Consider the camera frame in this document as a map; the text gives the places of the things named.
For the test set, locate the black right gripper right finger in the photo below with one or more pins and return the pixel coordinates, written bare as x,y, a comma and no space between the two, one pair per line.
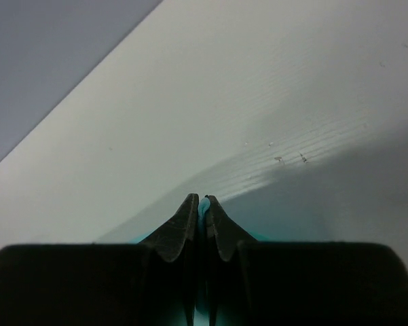
337,283

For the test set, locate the teal t-shirt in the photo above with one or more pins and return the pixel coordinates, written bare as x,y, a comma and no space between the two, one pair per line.
201,261

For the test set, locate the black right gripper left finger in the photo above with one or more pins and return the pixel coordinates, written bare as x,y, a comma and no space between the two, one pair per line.
66,284

